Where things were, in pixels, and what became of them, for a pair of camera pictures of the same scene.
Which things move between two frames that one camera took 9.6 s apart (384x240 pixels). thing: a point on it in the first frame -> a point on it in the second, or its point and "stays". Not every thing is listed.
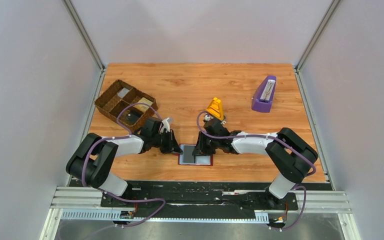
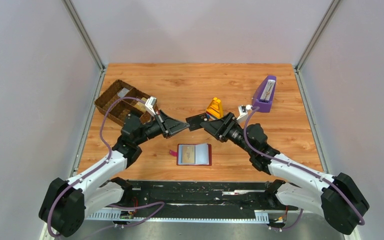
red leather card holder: x=187 y=158 stays
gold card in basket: x=143 y=107 stays
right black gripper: x=204 y=142 -> x=224 y=126
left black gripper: x=169 y=142 -> x=163 y=124
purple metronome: x=263 y=96 stays
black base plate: x=199 y=198 stays
